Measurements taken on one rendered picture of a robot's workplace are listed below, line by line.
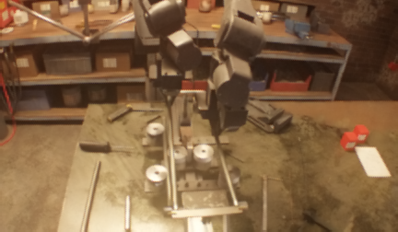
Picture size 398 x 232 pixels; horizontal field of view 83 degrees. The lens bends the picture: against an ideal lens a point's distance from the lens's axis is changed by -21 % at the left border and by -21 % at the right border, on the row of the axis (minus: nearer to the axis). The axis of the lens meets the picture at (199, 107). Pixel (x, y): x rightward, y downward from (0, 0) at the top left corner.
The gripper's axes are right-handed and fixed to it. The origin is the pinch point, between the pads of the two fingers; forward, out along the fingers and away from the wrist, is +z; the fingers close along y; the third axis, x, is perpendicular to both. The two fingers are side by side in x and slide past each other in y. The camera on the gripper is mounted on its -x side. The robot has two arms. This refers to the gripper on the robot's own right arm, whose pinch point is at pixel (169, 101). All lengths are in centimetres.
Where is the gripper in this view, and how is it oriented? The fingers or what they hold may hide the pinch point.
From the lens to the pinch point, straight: 73.8
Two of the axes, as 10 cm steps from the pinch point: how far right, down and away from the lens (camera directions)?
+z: -0.8, 8.0, 5.9
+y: 9.9, 0.0, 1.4
